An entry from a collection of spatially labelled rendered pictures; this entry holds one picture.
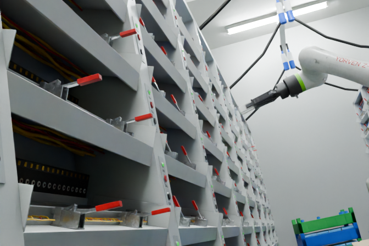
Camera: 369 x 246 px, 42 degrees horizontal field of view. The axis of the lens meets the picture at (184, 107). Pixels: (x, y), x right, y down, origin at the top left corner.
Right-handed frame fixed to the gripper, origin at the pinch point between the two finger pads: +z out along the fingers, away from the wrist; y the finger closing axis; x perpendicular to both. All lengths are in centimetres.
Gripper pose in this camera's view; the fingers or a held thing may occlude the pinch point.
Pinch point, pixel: (246, 108)
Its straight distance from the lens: 225.6
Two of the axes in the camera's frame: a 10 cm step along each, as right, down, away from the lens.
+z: -8.9, 4.4, 1.1
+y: 2.2, 2.3, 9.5
